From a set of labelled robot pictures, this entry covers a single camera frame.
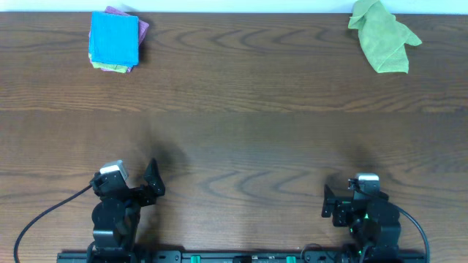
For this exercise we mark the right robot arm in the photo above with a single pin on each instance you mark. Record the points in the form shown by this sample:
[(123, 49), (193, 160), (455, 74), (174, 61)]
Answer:
[(373, 223)]

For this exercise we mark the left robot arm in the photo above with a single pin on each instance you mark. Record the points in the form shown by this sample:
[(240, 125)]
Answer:
[(117, 215)]

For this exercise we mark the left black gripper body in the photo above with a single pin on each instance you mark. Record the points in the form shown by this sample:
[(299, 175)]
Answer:
[(145, 193)]

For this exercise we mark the folded light green cloth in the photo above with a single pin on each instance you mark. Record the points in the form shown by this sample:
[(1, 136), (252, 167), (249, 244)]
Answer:
[(109, 67)]

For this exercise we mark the green microfiber cloth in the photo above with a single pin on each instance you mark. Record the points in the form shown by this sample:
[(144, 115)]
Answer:
[(382, 37)]

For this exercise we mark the folded blue cloth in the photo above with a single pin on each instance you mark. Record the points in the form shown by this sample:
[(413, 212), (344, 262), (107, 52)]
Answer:
[(114, 39)]

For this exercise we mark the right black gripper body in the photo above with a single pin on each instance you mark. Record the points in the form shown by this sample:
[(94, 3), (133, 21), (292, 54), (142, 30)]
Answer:
[(343, 217)]

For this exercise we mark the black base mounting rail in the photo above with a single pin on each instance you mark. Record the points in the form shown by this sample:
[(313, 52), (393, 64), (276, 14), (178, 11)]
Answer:
[(185, 257)]

